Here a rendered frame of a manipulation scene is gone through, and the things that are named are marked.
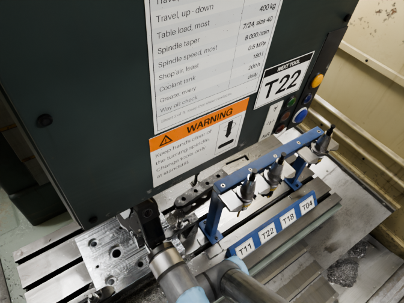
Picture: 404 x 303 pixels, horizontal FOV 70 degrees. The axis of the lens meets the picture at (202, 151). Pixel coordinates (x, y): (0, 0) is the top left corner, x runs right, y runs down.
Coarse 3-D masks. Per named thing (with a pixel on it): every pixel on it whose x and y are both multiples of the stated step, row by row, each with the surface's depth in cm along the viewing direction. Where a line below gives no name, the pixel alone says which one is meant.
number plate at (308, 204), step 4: (312, 196) 117; (304, 200) 116; (308, 200) 116; (312, 200) 117; (300, 204) 114; (304, 204) 115; (308, 204) 117; (312, 204) 118; (300, 208) 115; (304, 208) 116; (308, 208) 117; (304, 212) 116
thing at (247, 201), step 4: (240, 184) 87; (256, 188) 85; (236, 192) 84; (256, 192) 84; (240, 196) 83; (252, 196) 84; (256, 196) 84; (244, 200) 83; (248, 200) 83; (252, 200) 83
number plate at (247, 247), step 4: (248, 240) 103; (244, 244) 102; (248, 244) 103; (252, 244) 104; (236, 248) 101; (240, 248) 102; (244, 248) 103; (248, 248) 104; (252, 248) 105; (236, 252) 101; (240, 252) 102; (244, 252) 103; (248, 252) 104; (240, 256) 102; (244, 256) 103
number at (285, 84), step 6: (300, 66) 42; (288, 72) 41; (294, 72) 42; (300, 72) 43; (282, 78) 41; (288, 78) 42; (294, 78) 43; (300, 78) 44; (282, 84) 42; (288, 84) 44; (294, 84) 45; (276, 90) 43; (282, 90) 44; (288, 90) 45; (276, 96) 44
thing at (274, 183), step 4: (268, 168) 92; (264, 172) 89; (264, 176) 89; (268, 180) 87; (272, 180) 88; (276, 180) 88; (280, 180) 89; (272, 184) 88; (276, 184) 88; (280, 184) 90
